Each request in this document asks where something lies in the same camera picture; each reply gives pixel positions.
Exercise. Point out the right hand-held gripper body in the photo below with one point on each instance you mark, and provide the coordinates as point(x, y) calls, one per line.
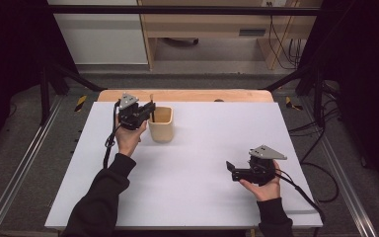
point(261, 171)

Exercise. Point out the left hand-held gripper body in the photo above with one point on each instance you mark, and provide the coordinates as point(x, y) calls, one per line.
point(130, 115)

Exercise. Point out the dark brush with gold ferrule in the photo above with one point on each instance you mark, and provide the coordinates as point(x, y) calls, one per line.
point(152, 113)

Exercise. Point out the cream square cup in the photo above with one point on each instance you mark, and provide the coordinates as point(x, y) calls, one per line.
point(161, 130)

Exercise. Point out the person's right hand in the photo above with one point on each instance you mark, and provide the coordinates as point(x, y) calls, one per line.
point(268, 191)

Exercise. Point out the person's left hand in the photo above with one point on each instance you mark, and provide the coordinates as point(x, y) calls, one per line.
point(126, 140)

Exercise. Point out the wooden table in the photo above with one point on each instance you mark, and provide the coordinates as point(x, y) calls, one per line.
point(184, 95)

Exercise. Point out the white cabinet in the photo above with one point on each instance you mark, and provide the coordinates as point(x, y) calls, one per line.
point(102, 39)

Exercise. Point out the black metal stand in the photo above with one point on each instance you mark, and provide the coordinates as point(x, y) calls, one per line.
point(317, 92)
point(44, 92)

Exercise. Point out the black metal crossbar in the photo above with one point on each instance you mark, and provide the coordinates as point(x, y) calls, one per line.
point(177, 10)

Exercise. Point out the light wooden desk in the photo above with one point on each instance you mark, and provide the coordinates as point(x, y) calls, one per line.
point(210, 24)

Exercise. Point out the black curtain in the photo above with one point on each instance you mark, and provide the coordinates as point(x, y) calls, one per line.
point(10, 49)
point(365, 65)

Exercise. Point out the aluminium floor rail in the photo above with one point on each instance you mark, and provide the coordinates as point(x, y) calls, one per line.
point(16, 177)
point(348, 184)

